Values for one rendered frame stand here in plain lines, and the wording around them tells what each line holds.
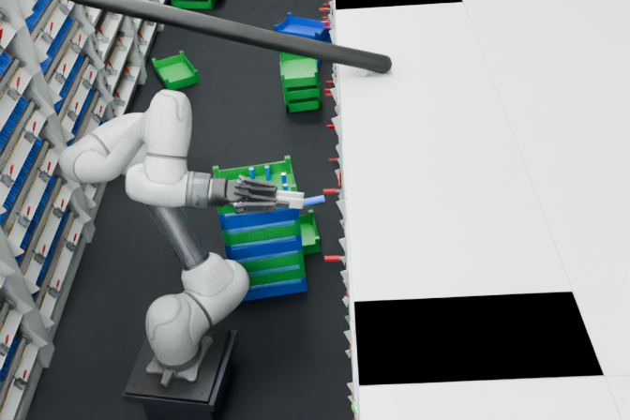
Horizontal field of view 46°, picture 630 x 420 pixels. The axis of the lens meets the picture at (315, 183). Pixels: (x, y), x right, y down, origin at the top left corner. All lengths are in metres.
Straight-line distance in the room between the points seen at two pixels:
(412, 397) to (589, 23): 0.70
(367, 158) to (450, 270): 0.20
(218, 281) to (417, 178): 1.73
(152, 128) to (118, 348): 1.37
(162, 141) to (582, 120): 1.15
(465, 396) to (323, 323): 2.35
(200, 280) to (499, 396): 1.92
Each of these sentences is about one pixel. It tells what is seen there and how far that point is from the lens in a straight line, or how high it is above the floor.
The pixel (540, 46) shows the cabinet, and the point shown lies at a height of 1.74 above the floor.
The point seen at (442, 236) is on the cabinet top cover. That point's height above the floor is 1.74.
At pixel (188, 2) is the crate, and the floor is 0.05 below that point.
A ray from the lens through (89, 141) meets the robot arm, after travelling 2.37.
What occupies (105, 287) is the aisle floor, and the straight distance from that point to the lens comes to 3.29.
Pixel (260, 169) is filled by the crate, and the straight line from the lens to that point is 2.88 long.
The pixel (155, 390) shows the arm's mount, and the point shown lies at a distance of 2.59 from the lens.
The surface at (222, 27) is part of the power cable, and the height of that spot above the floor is 1.83.
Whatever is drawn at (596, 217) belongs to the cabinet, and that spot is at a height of 1.74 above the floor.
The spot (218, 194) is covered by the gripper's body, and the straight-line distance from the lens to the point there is 1.85.
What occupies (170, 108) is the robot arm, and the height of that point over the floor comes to 1.29.
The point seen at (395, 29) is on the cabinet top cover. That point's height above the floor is 1.74.
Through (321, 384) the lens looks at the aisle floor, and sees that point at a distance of 2.78.
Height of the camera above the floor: 2.25
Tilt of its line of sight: 39 degrees down
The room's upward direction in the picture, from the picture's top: 5 degrees counter-clockwise
